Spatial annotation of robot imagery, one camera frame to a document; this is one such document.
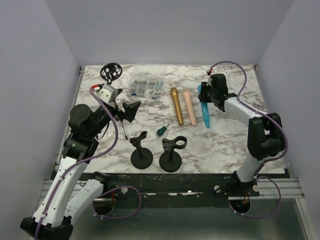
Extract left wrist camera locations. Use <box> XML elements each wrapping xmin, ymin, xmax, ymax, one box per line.
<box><xmin>96</xmin><ymin>84</ymin><xmax>119</xmax><ymax>104</ymax></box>

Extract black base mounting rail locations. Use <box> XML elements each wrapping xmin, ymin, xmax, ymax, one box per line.
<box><xmin>79</xmin><ymin>172</ymin><xmax>263</xmax><ymax>212</ymax></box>

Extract black round-base mic stand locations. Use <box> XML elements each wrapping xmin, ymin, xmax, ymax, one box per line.
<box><xmin>159</xmin><ymin>135</ymin><xmax>188</xmax><ymax>173</ymax></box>

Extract black tripod mic stand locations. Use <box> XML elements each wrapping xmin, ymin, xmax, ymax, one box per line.
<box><xmin>100</xmin><ymin>62</ymin><xmax>129</xmax><ymax>140</ymax></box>

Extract clear screw organizer box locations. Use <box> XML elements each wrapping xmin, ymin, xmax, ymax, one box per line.
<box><xmin>127</xmin><ymin>64</ymin><xmax>167</xmax><ymax>99</ymax></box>

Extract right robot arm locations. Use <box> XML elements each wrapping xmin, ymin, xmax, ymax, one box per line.
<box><xmin>198</xmin><ymin>82</ymin><xmax>286</xmax><ymax>196</ymax></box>

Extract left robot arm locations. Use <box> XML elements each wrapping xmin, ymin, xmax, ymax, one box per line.
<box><xmin>20</xmin><ymin>85</ymin><xmax>141</xmax><ymax>240</ymax></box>

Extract green handle screwdriver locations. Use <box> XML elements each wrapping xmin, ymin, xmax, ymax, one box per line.
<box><xmin>156</xmin><ymin>123</ymin><xmax>171</xmax><ymax>137</ymax></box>

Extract blue microphone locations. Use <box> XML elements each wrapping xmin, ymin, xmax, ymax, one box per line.
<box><xmin>196</xmin><ymin>84</ymin><xmax>211</xmax><ymax>129</ymax></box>

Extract gold microphone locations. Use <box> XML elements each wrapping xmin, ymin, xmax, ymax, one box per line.
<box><xmin>170</xmin><ymin>87</ymin><xmax>184</xmax><ymax>126</ymax></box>

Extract pink microphone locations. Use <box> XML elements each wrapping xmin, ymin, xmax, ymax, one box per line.
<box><xmin>182</xmin><ymin>88</ymin><xmax>197</xmax><ymax>127</ymax></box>

